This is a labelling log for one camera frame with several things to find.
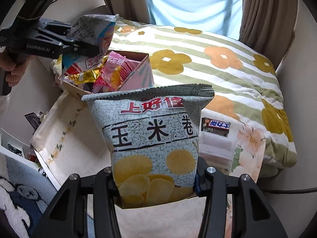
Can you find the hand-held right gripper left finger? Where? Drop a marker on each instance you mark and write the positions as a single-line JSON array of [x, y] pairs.
[[104, 186]]

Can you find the yellow checked snack packet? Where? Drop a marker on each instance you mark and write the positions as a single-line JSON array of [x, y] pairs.
[[88, 75]]

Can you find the white plastic packet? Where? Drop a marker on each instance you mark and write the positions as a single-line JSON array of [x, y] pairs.
[[215, 148]]

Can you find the brown chocolate bar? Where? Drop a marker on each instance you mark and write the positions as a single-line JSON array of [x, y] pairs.
[[218, 125]]

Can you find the grey speckled corn snack bag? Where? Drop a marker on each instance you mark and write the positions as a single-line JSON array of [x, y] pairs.
[[153, 141]]

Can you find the brown curtain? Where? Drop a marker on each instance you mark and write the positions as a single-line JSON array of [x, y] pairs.
[[123, 0], [267, 17]]

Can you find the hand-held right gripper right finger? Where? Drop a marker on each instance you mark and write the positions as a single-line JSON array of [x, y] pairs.
[[197, 187]]

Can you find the light blue sheer curtain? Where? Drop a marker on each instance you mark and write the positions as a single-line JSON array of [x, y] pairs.
[[193, 5]]

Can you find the flower striped quilt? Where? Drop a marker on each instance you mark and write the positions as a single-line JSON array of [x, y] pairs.
[[223, 79]]

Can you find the person's left hand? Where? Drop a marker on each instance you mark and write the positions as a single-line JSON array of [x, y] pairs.
[[13, 67]]

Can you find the large pink marshmallow bag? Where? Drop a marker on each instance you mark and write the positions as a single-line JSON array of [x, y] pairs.
[[121, 65]]

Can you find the blue cartoon snack bag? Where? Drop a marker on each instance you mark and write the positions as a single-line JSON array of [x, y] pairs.
[[99, 29]]

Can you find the pink lined cardboard box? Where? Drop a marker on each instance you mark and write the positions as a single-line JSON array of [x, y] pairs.
[[141, 76]]

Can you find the small dark picture card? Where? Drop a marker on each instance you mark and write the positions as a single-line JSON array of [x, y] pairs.
[[33, 121]]

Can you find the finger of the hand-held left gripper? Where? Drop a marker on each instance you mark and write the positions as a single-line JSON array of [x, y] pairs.
[[84, 49], [57, 27]]

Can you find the person's left forearm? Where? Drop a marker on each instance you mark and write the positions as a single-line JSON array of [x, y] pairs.
[[3, 106]]

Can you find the blue panda print fleece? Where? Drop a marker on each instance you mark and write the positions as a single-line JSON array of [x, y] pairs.
[[22, 193]]

